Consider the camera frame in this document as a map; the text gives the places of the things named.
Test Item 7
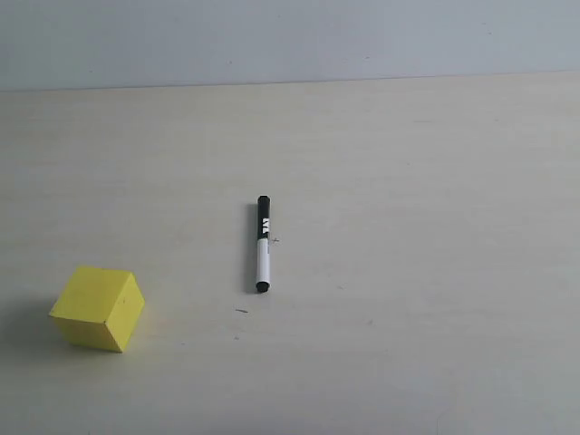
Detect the black and white marker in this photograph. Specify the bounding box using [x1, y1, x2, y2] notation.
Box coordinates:
[256, 195, 271, 294]

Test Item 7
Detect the yellow cube block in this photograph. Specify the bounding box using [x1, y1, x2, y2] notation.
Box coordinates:
[49, 266, 145, 353]

